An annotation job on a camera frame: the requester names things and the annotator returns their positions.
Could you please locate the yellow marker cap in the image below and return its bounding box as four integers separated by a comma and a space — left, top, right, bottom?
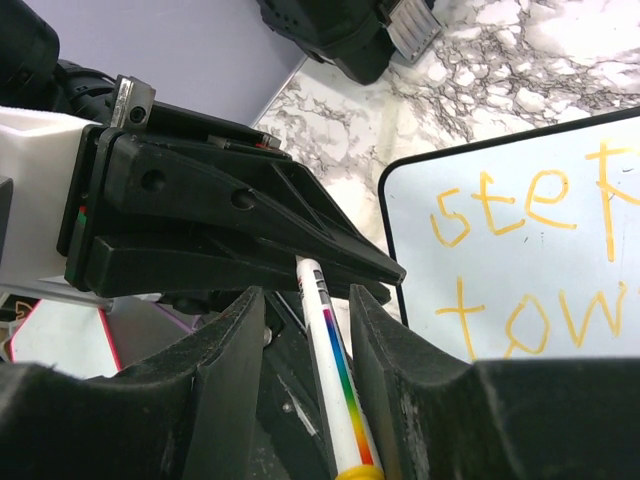
335, 464, 385, 480

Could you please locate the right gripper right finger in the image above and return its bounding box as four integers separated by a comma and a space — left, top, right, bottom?
349, 286, 639, 479

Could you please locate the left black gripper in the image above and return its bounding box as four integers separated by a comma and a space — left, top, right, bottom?
57, 76, 406, 304

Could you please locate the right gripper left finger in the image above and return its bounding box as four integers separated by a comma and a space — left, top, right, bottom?
1, 287, 265, 479

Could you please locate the red rimmed white board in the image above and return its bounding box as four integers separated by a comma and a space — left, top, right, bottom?
8, 300, 121, 379

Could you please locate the black framed whiteboard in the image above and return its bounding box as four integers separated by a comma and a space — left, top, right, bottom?
379, 108, 639, 362

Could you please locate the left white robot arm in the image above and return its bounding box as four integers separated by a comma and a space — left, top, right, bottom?
1, 1, 406, 314

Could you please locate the black plastic toolbox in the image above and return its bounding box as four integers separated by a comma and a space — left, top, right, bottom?
257, 0, 441, 85

